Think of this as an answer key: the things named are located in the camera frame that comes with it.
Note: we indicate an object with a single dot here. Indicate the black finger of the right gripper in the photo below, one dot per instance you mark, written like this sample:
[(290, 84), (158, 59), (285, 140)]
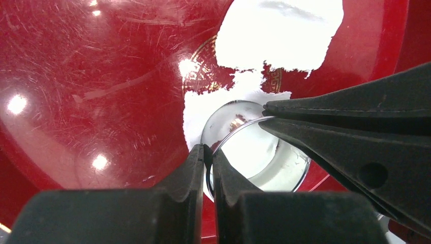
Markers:
[(402, 95), (389, 165)]

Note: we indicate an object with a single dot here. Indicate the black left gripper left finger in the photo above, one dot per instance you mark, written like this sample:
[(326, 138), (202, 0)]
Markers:
[(169, 212)]

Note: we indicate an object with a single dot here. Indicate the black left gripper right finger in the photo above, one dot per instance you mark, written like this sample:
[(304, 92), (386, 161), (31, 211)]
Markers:
[(245, 214)]

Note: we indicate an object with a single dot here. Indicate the white dough ball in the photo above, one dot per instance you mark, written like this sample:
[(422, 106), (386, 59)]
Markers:
[(288, 35)]

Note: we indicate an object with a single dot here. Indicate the round red tray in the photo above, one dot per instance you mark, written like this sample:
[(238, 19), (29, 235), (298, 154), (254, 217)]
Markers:
[(92, 94)]

